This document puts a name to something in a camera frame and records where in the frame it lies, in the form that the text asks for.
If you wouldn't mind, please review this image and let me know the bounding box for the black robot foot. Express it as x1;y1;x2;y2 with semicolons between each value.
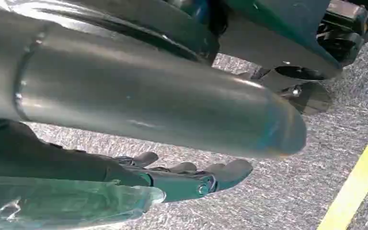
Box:
234;68;333;115

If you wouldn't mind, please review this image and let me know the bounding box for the yellow floor tape strip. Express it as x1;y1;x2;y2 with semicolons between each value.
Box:
316;115;368;230

